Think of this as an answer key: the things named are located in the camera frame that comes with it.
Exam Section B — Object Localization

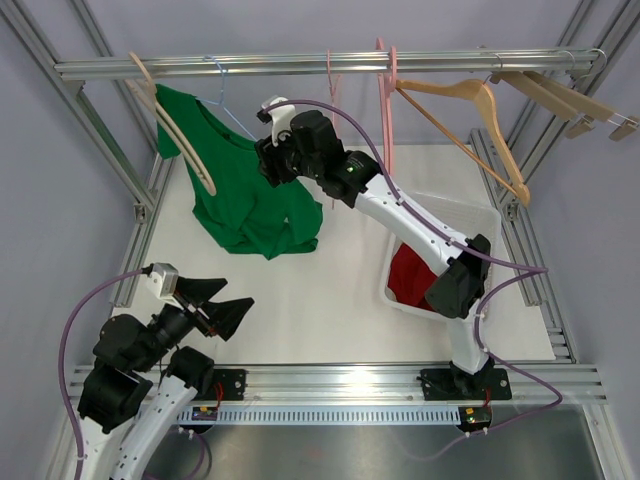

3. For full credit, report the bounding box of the pink wire hanger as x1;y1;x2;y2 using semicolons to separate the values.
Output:
326;49;341;210

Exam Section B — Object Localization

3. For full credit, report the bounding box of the aluminium hanging rail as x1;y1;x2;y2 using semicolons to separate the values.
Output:
54;47;605;80

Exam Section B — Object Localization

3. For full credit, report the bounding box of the red t shirt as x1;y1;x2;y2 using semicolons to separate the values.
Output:
387;244;437;312

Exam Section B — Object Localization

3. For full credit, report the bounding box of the tan clip hanger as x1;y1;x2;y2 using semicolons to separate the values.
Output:
491;54;599;123
523;71;639;142

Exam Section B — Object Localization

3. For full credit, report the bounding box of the blue wire hanger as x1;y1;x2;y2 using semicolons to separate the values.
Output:
194;54;259;141

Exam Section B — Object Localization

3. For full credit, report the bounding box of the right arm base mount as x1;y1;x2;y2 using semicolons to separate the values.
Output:
416;368;513;401

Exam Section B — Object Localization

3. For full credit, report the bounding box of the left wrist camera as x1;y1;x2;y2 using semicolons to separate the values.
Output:
143;263;179;305

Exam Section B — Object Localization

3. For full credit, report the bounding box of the white plastic basket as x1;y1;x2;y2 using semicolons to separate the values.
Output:
378;189;503;321

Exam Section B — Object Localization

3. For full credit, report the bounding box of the tan clip hanger near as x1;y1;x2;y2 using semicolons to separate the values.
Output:
491;54;599;123

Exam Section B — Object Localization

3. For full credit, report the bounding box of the white slotted cable duct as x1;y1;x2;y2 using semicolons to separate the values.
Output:
170;404;462;426

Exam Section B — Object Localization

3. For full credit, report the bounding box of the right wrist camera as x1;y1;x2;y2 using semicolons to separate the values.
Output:
257;95;296;147

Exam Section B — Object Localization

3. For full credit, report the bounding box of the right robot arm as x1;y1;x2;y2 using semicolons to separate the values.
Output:
255;105;494;399

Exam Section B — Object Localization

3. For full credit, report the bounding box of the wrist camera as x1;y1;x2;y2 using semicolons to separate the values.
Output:
257;95;296;147
143;263;179;305

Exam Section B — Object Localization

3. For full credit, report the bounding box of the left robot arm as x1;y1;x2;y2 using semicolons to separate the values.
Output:
74;264;254;479

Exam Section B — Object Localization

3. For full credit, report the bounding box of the pink plastic hanger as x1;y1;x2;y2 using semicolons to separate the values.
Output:
376;37;397;173

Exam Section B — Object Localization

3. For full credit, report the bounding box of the tan clip hanger far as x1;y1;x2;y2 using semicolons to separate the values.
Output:
523;71;639;142

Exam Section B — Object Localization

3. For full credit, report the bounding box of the wooden hanger with bar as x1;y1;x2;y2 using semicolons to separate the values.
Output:
389;48;531;207

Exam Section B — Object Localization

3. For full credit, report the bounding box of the green t shirt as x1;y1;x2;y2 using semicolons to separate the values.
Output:
156;84;323;260

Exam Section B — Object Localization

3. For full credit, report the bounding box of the aluminium front rail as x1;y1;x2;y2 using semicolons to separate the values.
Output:
64;363;609;406

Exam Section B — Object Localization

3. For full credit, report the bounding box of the beige plastic hanger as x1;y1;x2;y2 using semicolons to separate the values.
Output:
125;51;217;196

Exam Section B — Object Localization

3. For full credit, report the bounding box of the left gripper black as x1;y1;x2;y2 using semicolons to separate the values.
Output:
134;276;253;372

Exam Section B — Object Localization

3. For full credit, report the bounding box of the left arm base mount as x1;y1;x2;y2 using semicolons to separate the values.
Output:
195;368;247;402

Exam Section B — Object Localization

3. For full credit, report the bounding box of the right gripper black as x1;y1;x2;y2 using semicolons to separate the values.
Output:
254;122;322;189

